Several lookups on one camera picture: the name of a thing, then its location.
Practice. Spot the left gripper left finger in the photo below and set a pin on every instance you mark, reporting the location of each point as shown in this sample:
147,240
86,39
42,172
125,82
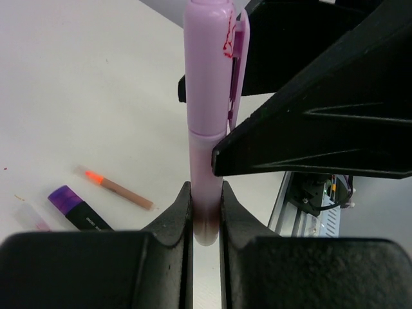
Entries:
147,268

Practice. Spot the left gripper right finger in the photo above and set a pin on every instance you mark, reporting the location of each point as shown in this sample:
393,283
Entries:
260,269

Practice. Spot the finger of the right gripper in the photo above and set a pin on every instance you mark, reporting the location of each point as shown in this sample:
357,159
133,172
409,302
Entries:
339,80

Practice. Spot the pink highlighter pen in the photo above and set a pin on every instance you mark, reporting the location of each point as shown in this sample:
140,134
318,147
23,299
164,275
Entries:
206,189

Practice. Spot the orange highlighter pen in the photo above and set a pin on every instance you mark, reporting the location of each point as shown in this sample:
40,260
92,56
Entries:
117,189

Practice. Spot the black purple-tipped marker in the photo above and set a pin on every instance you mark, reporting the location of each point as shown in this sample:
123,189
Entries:
84,218

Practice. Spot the clear red pen cap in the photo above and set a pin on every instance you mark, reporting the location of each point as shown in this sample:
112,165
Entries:
30,215

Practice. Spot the light purple pen cap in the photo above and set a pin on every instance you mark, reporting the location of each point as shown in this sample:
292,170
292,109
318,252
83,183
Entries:
216,40

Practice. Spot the dark purple pen cap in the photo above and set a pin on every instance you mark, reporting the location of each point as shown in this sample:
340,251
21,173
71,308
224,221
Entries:
64,199

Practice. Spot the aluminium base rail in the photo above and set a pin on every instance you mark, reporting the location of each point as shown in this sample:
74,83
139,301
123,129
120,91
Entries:
288,221

